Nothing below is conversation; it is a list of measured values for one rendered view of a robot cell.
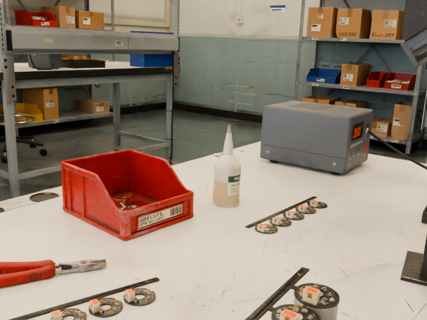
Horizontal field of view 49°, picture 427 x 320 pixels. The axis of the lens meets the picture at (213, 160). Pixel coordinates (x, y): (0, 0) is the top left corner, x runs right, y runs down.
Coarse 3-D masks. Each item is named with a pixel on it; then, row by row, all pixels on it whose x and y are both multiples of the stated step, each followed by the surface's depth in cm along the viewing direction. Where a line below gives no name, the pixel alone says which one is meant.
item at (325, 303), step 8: (296, 288) 26; (320, 288) 27; (328, 288) 27; (296, 296) 26; (328, 296) 26; (336, 296) 26; (304, 304) 25; (312, 304) 25; (320, 304) 25; (328, 304) 25; (336, 304) 25
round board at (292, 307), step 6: (282, 306) 25; (288, 306) 25; (294, 306) 25; (300, 306) 25; (276, 312) 24; (300, 312) 24; (306, 312) 24; (312, 312) 24; (276, 318) 24; (306, 318) 24; (312, 318) 24; (318, 318) 24
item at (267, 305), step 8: (296, 272) 28; (304, 272) 28; (288, 280) 27; (296, 280) 27; (280, 288) 26; (288, 288) 26; (272, 296) 26; (280, 296) 26; (264, 304) 25; (272, 304) 25; (256, 312) 24; (264, 312) 24
